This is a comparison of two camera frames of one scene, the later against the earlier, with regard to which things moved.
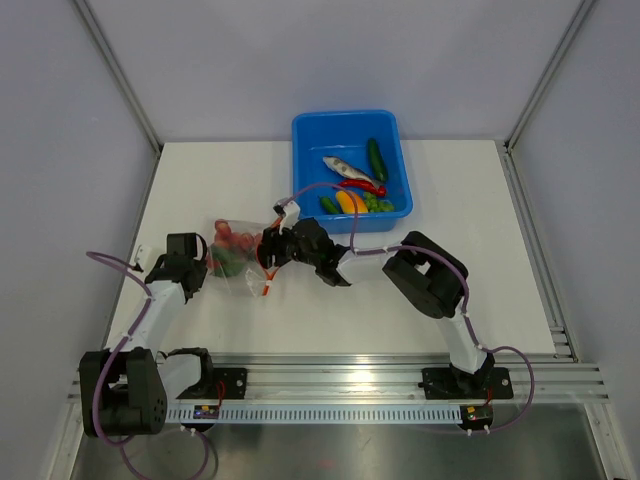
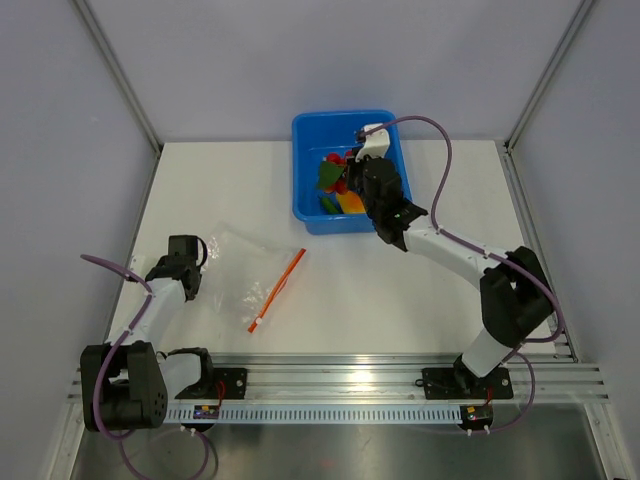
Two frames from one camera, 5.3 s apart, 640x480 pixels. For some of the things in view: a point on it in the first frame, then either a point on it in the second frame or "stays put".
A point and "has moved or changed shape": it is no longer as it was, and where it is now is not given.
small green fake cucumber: x=328 y=204 stays put
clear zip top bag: x=233 y=259 has moved or changed shape
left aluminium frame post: x=149 y=131 stays put
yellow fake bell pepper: x=347 y=204 stays put
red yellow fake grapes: x=223 y=232 to x=341 y=186
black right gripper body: x=295 y=251 to x=356 y=179
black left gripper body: x=202 y=270 stays put
